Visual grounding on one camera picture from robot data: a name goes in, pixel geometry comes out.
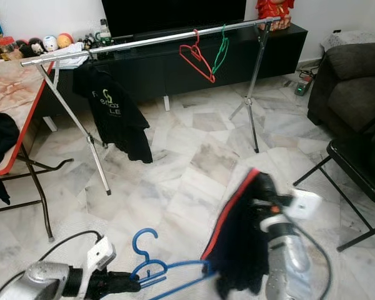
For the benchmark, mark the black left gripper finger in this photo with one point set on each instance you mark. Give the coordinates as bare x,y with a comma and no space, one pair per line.
129,289
130,279

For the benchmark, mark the blue plastic hanger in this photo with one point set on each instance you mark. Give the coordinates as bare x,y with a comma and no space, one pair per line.
145,265

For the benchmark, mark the navy shirt with red trim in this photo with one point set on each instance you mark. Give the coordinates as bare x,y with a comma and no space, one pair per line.
237,244

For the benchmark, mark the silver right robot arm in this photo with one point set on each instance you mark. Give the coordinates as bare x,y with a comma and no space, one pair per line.
287,262

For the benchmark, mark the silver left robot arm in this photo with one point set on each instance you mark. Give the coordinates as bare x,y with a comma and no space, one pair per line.
44,280

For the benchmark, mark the green plastic hanger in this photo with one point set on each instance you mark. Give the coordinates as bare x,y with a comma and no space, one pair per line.
219,62

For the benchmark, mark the red plastic hanger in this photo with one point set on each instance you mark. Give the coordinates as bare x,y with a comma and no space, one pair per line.
195,56

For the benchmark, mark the black folding chair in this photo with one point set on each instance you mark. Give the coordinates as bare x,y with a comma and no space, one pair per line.
359,165

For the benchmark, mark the black garment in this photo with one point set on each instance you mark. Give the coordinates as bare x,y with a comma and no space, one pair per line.
3,150

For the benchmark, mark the dark brown sofa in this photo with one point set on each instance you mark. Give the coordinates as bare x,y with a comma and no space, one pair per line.
350,94

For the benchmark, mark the marble folding table red edge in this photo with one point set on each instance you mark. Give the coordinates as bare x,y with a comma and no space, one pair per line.
9,94

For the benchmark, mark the black television cabinet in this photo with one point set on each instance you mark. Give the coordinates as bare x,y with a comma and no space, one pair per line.
169,72

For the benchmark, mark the black printed t-shirt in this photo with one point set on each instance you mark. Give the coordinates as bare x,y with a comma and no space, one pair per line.
115,119

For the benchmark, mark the light grey patterned cloth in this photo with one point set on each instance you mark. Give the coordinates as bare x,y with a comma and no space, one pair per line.
356,40

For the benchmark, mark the red robed figurine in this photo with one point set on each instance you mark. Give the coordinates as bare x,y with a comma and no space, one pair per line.
275,11

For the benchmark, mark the jar with red lid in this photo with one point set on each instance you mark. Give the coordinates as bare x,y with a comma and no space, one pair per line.
9,49

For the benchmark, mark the silver metal clothes rack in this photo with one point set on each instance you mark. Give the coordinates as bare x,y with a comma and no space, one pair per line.
150,42

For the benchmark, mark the black flat television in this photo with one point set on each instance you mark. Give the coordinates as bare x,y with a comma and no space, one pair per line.
175,17

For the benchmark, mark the black and white plush toy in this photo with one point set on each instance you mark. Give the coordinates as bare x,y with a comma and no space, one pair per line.
37,47

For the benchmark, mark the white round toy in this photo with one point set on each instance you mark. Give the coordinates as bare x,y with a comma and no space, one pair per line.
50,43

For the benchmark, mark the stack of white papers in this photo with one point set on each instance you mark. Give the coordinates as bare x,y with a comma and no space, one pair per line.
69,55

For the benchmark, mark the clear bottle green label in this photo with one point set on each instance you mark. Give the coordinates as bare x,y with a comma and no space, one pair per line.
105,36

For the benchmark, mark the orange round toy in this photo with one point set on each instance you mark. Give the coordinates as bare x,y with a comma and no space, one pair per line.
65,40

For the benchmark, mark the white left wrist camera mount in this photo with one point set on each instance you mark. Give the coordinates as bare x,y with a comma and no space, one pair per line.
100,253

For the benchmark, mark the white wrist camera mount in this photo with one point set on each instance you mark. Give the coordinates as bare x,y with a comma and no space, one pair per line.
100,253
305,203

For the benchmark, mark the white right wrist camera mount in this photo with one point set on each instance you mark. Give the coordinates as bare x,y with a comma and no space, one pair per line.
305,203

